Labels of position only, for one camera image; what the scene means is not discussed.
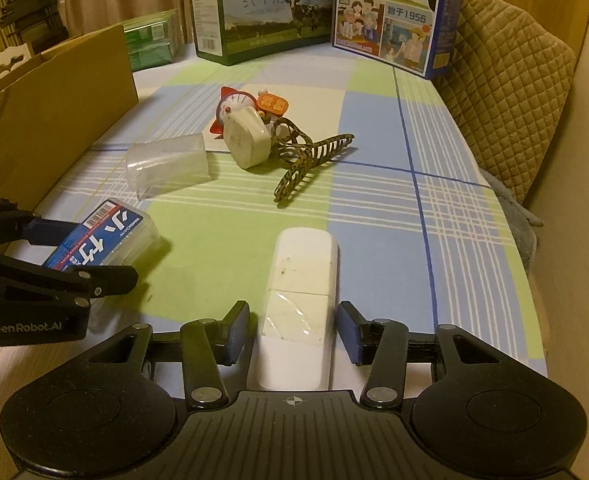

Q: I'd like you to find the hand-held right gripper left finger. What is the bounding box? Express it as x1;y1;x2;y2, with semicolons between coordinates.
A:
77;301;251;409

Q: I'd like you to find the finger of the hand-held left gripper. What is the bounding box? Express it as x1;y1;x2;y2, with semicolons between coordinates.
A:
0;195;75;256
0;249;138;306

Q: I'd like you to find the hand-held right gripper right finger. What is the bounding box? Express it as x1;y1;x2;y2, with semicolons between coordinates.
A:
339;301;505;409

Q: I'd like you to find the clear case with blue label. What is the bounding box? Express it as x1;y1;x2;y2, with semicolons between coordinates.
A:
42;199;161;331

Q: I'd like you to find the white oblong plastic case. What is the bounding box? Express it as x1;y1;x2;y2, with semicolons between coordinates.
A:
247;227;340;392

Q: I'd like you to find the brown cardboard box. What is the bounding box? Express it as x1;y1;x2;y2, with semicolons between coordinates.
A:
0;24;140;211

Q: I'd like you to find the clear plastic box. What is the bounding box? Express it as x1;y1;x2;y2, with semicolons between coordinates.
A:
126;132;212;198

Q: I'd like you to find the leopard print hair claw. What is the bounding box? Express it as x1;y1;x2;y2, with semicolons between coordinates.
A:
267;117;355;203

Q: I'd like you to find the white plug adapter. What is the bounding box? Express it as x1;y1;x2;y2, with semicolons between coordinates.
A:
223;109;272;168

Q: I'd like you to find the red and blue cat figurine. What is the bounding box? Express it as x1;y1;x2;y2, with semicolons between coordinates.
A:
209;85;290;136

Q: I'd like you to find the plaid tablecloth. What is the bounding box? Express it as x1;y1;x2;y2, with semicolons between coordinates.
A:
0;42;550;396

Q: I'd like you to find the grey fleece blanket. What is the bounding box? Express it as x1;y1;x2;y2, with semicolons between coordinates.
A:
487;170;545;273

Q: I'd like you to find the green tissue multipack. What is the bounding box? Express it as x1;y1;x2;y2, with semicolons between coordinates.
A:
122;8;181;72

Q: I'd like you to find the black folding step ladder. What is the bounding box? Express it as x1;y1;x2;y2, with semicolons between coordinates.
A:
0;0;70;48

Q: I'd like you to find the chair with quilted beige cover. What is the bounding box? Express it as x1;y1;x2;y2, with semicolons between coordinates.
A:
437;0;578;208

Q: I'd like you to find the green milk carton case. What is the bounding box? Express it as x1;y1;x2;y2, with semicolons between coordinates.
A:
184;0;336;67

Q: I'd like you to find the blue milk carton case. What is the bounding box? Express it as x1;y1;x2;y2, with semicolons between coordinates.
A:
332;0;465;81

